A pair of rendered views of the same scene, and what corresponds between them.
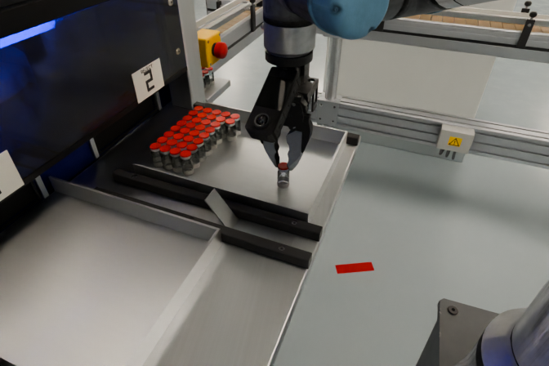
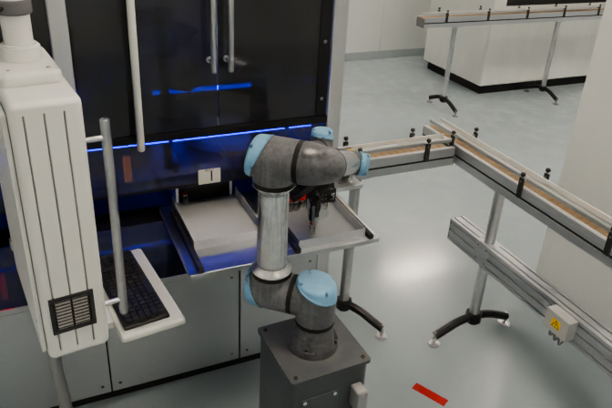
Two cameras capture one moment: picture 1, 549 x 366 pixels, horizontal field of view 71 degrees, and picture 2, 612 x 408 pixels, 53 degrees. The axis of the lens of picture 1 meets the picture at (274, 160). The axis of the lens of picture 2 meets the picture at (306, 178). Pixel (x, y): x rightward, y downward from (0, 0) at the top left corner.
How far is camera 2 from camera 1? 1.70 m
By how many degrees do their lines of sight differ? 38
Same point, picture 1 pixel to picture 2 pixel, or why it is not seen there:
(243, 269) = not seen: hidden behind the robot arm
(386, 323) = not seen: outside the picture
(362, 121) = (502, 273)
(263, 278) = not seen: hidden behind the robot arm
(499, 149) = (596, 354)
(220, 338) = (235, 254)
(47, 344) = (196, 229)
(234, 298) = (250, 249)
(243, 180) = (300, 224)
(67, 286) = (212, 220)
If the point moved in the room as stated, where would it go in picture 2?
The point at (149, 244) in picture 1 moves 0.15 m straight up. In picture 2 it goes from (244, 224) to (245, 188)
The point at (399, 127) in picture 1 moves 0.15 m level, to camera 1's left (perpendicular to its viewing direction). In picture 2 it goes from (527, 293) to (495, 278)
